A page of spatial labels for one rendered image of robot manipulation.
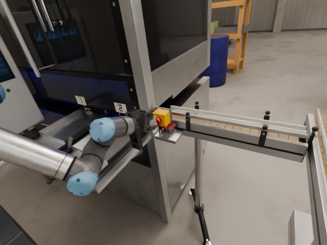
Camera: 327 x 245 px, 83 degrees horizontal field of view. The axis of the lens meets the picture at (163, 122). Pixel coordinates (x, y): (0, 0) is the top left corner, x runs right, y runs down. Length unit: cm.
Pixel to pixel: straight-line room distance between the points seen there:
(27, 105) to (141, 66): 107
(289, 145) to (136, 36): 78
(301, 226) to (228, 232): 64
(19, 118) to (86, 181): 118
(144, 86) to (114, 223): 125
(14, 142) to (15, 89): 107
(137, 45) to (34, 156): 55
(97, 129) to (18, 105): 111
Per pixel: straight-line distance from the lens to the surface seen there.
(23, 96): 168
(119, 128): 64
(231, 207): 178
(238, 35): 446
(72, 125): 134
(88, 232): 183
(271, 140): 93
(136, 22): 84
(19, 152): 60
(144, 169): 128
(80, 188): 59
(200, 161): 120
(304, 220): 118
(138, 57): 85
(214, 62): 378
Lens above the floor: 146
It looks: 32 degrees down
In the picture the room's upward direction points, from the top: 7 degrees counter-clockwise
